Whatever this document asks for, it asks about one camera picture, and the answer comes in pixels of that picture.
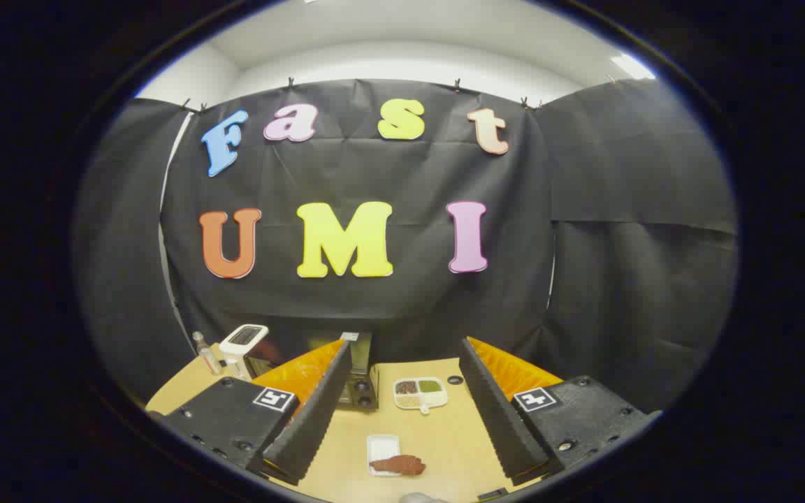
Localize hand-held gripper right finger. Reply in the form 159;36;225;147
458;337;662;486

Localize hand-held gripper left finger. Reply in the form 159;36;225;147
158;339;353;486

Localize black toaster oven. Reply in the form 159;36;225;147
245;331;381;411

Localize red raw meat piece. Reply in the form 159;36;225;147
369;454;426;476

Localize white pop-up toaster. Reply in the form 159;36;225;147
219;324;270;381

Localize small white rectangular tray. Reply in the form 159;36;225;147
366;434;402;478

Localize white divided grain plate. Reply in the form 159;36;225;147
393;377;449;415

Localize small clear bottle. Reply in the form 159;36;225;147
191;331;224;377

